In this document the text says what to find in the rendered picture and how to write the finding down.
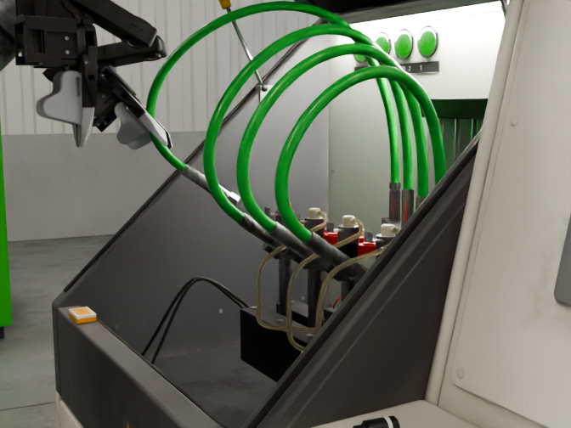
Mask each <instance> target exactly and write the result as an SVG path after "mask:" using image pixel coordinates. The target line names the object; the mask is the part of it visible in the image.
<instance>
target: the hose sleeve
mask: <svg viewBox="0 0 571 428"><path fill-rule="evenodd" d="M181 174H182V175H184V176H185V177H187V178H188V179H189V180H191V181H192V182H194V183H196V184H197V185H199V186H200V187H202V188H203V189H204V190H206V191H207V192H209V193H210V194H211V191H210V189H209V188H208V185H207V182H206V178H205V175H203V174H202V173H200V172H199V171H197V170H196V169H195V168H194V167H192V166H190V165H188V164H187V165H186V166H185V167H184V169H183V170H182V171H181ZM220 187H221V186H220ZM221 189H222V191H223V193H224V194H225V196H226V197H227V198H228V197H229V196H230V192H229V191H228V190H226V189H225V188H223V187H221Z"/></svg>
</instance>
